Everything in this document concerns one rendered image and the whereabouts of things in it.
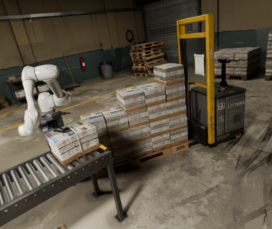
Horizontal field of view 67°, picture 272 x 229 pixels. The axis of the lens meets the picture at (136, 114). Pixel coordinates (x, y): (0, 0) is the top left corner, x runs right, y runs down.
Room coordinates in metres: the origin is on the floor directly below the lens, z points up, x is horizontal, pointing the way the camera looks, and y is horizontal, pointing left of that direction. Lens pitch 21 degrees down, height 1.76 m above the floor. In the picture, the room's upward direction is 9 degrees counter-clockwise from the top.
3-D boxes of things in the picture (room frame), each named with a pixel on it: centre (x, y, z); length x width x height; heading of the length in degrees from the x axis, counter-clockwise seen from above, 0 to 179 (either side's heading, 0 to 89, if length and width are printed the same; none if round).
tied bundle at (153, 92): (2.78, -0.25, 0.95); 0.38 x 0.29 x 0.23; 14
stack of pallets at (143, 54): (9.43, -0.91, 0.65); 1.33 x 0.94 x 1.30; 131
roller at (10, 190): (1.38, 1.09, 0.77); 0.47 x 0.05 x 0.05; 37
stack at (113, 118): (2.67, 0.16, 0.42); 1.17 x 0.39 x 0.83; 105
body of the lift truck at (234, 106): (3.07, -1.31, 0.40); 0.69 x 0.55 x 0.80; 15
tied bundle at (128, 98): (2.70, 0.04, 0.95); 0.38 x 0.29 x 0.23; 17
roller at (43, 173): (1.54, 0.89, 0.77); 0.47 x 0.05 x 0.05; 37
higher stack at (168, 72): (2.86, -0.54, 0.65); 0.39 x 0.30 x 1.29; 15
